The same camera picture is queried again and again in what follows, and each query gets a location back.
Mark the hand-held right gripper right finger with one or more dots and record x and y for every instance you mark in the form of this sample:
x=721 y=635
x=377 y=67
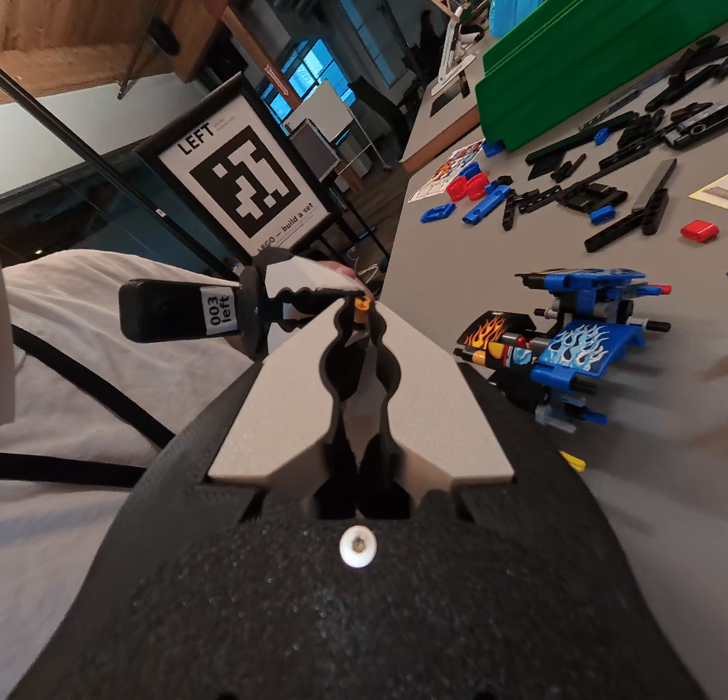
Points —
x=449 y=421

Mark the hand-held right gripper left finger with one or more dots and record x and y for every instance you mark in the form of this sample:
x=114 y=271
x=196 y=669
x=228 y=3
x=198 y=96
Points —
x=273 y=421

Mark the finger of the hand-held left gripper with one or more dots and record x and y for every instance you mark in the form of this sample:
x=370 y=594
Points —
x=307 y=276
x=293 y=321

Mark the small orange lego connector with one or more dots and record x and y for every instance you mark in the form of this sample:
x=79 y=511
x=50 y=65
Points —
x=359 y=308

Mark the black technic frame assembly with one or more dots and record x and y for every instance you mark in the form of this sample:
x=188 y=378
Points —
x=574 y=347

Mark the small yellow lego piece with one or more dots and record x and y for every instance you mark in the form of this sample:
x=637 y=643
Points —
x=573 y=462

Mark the red lego panel piece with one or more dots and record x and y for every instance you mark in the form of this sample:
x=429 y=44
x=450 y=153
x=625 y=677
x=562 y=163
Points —
x=699 y=231
x=478 y=185
x=456 y=189

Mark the long blue lego beam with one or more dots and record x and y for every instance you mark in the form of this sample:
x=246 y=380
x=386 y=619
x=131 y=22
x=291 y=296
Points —
x=486 y=205

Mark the small blue lego connector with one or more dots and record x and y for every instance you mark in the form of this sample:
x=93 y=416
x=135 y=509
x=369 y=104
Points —
x=603 y=215
x=492 y=148
x=602 y=136

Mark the pile of black lego pieces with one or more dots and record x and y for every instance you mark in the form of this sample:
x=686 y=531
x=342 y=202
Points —
x=637 y=142

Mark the person's left hand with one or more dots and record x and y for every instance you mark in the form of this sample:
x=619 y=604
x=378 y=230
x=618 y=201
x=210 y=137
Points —
x=336 y=267

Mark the grey monitor screen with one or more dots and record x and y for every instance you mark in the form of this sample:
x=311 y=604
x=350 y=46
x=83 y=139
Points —
x=315 y=151

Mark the black metal rod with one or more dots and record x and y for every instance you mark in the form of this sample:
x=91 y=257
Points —
x=114 y=165

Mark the white board panel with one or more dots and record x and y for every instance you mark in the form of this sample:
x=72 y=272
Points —
x=321 y=108

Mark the colourful sticker sheet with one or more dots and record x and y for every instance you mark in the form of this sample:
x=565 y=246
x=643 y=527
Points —
x=441 y=170

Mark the white desk device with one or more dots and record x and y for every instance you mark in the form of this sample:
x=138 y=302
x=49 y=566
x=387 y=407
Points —
x=452 y=57

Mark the cyan chair back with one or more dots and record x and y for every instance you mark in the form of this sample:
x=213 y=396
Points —
x=515 y=3

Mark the green box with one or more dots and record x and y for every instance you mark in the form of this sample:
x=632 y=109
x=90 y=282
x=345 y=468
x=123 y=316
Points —
x=580 y=57

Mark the instruction booklet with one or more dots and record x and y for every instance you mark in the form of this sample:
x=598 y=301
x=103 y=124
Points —
x=714 y=190

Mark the blue lego frame piece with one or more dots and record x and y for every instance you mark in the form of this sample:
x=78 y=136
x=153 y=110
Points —
x=438 y=213

